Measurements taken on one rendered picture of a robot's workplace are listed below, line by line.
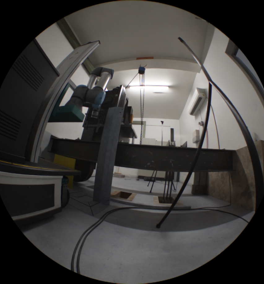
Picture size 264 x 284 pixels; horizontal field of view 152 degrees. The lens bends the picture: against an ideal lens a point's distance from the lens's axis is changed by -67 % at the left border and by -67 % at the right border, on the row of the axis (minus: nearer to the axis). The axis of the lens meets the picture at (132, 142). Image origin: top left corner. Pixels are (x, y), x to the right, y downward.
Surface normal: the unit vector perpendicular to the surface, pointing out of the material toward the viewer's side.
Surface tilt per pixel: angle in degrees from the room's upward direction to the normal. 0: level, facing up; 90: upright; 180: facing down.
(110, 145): 90
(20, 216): 90
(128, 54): 180
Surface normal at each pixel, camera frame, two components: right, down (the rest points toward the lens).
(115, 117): -0.01, -0.26
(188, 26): -0.12, 0.96
